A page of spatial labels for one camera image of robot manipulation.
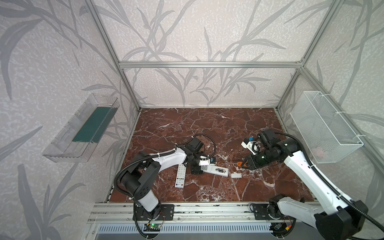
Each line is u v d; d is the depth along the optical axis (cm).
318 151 73
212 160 77
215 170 86
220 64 94
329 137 62
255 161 64
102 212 75
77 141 63
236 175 85
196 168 79
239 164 72
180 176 84
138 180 45
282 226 74
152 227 72
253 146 67
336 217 37
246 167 69
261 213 73
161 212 73
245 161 69
